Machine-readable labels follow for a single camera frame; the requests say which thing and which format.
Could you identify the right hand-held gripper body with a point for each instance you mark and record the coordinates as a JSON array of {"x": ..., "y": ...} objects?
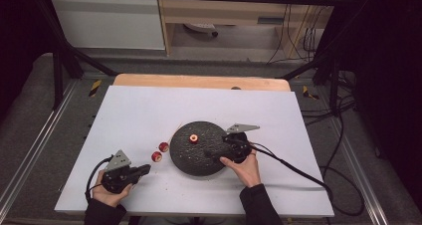
[{"x": 239, "y": 147}]

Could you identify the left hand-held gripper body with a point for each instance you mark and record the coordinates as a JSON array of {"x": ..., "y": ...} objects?
[{"x": 114, "y": 180}]

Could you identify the round black plate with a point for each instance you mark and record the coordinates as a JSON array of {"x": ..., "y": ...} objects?
[{"x": 195, "y": 155}]

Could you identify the person's left hand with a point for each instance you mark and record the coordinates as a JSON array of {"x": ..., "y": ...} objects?
[{"x": 109, "y": 198}]

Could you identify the person's right hand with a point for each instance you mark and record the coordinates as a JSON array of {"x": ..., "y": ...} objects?
[{"x": 245, "y": 172}]

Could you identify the light wooden table board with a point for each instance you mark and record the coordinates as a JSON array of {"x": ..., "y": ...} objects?
[{"x": 199, "y": 81}]

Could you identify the white power strip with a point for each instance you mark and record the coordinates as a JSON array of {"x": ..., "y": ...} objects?
[{"x": 200, "y": 27}]

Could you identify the light wooden desk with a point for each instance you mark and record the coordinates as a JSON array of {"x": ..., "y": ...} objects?
[{"x": 225, "y": 11}]

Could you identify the white cabinet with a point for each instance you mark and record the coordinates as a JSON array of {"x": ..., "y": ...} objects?
[{"x": 106, "y": 22}]

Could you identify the black curtain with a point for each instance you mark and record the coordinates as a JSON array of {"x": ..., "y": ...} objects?
[
  {"x": 388, "y": 69},
  {"x": 20, "y": 36}
]

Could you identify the aluminium floor rail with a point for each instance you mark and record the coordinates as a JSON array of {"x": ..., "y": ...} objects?
[
  {"x": 40, "y": 142},
  {"x": 358, "y": 172}
]

